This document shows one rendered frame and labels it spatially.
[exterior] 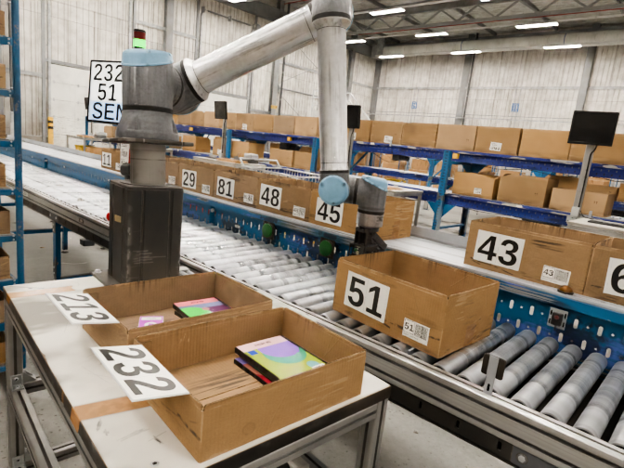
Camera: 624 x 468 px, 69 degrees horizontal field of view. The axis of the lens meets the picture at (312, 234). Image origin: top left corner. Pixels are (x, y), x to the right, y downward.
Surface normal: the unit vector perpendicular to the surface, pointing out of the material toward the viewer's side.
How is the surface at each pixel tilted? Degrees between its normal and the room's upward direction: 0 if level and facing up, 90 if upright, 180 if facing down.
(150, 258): 90
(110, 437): 0
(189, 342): 89
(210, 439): 90
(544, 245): 90
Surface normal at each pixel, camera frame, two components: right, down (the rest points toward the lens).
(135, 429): 0.11, -0.98
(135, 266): 0.66, 0.22
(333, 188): -0.14, 0.22
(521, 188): -0.72, 0.03
